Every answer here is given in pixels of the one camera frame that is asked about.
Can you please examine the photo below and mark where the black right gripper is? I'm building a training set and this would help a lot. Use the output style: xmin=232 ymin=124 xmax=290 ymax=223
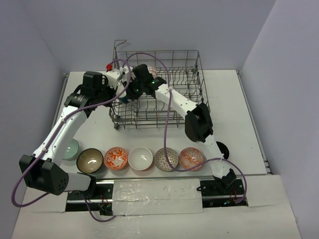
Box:
xmin=123 ymin=77 xmax=145 ymax=101

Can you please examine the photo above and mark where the blue triangle pattern bowl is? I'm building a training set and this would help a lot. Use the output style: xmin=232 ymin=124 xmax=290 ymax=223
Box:
xmin=118 ymin=94 xmax=129 ymax=104

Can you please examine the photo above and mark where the white bowl red diamond pattern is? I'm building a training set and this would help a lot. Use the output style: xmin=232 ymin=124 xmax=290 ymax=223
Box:
xmin=147 ymin=66 xmax=158 ymax=78

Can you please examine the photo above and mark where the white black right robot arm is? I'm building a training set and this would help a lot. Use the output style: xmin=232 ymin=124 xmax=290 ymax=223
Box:
xmin=122 ymin=64 xmax=236 ymax=195

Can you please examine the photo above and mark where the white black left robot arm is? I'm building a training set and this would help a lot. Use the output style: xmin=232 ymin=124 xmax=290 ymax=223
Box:
xmin=19 ymin=69 xmax=124 ymax=199

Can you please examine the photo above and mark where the pale green bowl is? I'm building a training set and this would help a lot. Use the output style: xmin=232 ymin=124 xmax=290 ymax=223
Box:
xmin=62 ymin=139 xmax=79 ymax=160

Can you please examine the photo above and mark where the orange floral pattern bowl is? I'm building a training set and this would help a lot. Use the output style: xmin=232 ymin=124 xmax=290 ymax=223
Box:
xmin=104 ymin=147 xmax=128 ymax=170

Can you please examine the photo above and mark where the dark bowl beige inside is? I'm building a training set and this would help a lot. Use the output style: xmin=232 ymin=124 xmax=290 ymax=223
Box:
xmin=76 ymin=148 xmax=103 ymax=174

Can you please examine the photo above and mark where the plain white bowl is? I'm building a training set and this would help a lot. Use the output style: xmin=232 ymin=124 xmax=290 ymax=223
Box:
xmin=128 ymin=147 xmax=153 ymax=171

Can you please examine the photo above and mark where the grey geometric pattern bowl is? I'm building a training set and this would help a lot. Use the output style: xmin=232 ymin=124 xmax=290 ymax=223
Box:
xmin=154 ymin=147 xmax=178 ymax=172

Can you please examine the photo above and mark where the orange diamond pattern bowl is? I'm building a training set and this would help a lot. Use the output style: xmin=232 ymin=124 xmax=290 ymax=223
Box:
xmin=178 ymin=147 xmax=204 ymax=171

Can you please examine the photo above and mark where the black bowl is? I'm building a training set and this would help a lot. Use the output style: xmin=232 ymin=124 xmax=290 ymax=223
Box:
xmin=216 ymin=141 xmax=230 ymax=160

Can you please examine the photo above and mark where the grey taped cover panel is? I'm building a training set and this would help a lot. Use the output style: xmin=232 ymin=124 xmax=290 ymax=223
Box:
xmin=112 ymin=179 xmax=203 ymax=216

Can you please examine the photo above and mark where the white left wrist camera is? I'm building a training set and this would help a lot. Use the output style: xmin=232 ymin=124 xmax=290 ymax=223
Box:
xmin=105 ymin=64 xmax=123 ymax=89

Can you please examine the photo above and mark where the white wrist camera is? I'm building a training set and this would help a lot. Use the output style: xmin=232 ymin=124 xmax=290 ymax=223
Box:
xmin=120 ymin=66 xmax=136 ymax=80
xmin=105 ymin=64 xmax=123 ymax=89

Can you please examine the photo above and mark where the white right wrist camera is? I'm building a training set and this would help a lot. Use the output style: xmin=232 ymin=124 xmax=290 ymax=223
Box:
xmin=120 ymin=66 xmax=136 ymax=80

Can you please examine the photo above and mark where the grey wire dish rack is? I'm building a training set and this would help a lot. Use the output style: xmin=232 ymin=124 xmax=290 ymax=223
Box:
xmin=109 ymin=40 xmax=209 ymax=129

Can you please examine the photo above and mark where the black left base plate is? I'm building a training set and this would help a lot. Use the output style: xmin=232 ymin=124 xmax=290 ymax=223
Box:
xmin=65 ymin=181 xmax=114 ymax=216

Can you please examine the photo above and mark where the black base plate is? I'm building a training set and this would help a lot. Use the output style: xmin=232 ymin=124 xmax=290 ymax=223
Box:
xmin=196 ymin=179 xmax=248 ymax=208
xmin=65 ymin=181 xmax=114 ymax=216

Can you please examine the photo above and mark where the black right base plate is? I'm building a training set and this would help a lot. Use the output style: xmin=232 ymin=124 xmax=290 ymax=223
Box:
xmin=196 ymin=179 xmax=248 ymax=208

